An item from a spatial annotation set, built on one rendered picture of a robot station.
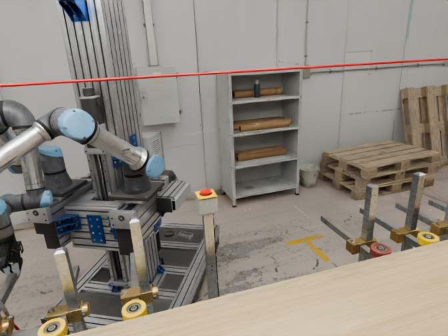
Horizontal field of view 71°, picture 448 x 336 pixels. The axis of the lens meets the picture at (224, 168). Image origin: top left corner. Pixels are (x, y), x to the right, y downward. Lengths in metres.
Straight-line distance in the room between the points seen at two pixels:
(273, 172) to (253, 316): 3.38
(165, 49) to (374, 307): 3.17
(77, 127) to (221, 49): 2.75
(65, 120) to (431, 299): 1.42
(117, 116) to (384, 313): 1.51
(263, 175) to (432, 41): 3.15
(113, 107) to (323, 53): 3.20
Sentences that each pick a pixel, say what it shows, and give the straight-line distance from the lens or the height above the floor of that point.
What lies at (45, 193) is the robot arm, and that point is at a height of 1.16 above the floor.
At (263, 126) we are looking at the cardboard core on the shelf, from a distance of 3.66.
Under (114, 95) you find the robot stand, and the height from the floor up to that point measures 1.53.
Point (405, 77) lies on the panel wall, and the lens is 5.41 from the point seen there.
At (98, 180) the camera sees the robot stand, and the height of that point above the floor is 1.06.
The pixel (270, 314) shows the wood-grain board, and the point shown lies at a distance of 1.11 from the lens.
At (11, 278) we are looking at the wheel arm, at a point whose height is 0.86.
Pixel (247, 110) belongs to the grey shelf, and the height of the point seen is 1.08.
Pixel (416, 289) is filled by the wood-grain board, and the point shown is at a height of 0.90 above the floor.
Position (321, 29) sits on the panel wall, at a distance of 4.45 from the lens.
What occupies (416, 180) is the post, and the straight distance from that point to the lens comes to 1.66.
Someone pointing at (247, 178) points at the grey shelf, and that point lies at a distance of 4.20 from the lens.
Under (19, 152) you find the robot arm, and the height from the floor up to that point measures 1.38.
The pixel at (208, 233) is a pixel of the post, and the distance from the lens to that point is 1.20.
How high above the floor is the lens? 1.67
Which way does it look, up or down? 19 degrees down
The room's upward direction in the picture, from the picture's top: 3 degrees counter-clockwise
